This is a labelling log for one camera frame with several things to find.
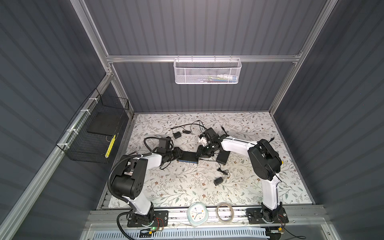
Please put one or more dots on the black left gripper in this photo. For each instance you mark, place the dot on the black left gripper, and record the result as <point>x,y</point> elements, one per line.
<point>175,156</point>

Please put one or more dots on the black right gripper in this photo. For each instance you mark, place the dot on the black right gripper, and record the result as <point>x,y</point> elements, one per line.
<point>201,151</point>

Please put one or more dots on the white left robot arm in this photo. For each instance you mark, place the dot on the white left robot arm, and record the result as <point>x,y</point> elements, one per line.
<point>127,177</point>

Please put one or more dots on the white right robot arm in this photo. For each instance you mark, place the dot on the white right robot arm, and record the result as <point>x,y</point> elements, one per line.
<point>265,161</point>

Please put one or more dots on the black foam pad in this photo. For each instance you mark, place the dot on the black foam pad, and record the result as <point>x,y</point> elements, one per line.
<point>104,124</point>

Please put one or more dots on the white analog clock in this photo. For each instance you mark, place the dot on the white analog clock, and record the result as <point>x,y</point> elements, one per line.
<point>197,214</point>

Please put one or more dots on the black power adapter with cord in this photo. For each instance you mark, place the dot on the black power adapter with cord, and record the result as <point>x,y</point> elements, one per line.
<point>177,131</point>

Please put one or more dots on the black wire wall basket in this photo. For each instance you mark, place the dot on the black wire wall basket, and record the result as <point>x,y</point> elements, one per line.
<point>78,144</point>

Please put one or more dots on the white wire mesh basket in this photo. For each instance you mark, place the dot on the white wire mesh basket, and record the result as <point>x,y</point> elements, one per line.
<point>207,71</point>

